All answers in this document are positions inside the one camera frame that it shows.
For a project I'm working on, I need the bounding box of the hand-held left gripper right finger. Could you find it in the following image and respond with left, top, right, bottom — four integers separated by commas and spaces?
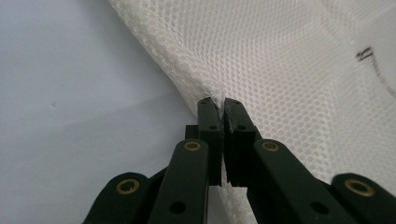
222, 97, 263, 189

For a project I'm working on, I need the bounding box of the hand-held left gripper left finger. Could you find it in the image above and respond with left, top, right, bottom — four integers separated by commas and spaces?
185, 96, 224, 187

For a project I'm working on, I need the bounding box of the white mesh laundry bag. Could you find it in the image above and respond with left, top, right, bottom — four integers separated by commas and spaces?
106, 0, 396, 224

